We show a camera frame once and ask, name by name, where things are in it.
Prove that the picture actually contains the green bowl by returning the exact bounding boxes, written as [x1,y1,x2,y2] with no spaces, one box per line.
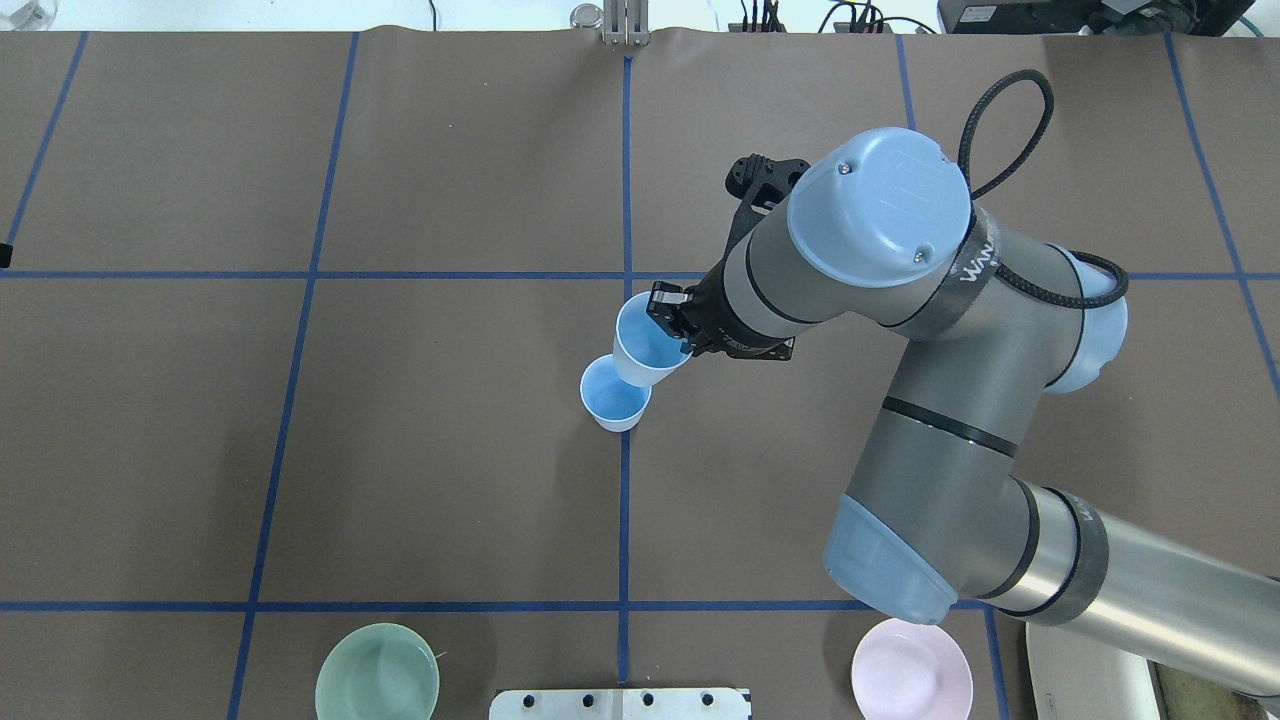
[314,623,442,719]

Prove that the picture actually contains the cream toaster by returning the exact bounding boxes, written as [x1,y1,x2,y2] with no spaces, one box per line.
[1025,624,1165,719]

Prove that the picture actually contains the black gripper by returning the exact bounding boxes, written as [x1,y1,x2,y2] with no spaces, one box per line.
[645,154,810,361]

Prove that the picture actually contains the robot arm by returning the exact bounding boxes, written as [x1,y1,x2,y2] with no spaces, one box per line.
[648,127,1279,703]

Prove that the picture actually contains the aluminium frame post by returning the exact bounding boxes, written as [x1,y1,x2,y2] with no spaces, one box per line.
[600,0,652,47]

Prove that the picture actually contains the pink bowl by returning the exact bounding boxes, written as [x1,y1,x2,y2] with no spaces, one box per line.
[849,619,975,719]

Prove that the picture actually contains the white camera pillar base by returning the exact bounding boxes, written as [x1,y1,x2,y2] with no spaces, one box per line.
[488,687,754,719]

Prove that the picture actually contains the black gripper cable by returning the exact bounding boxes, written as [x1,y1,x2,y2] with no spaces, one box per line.
[957,69,1132,309]

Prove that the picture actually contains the light blue cup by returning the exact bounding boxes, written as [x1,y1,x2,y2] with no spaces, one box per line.
[579,355,653,433]
[612,292,692,388]

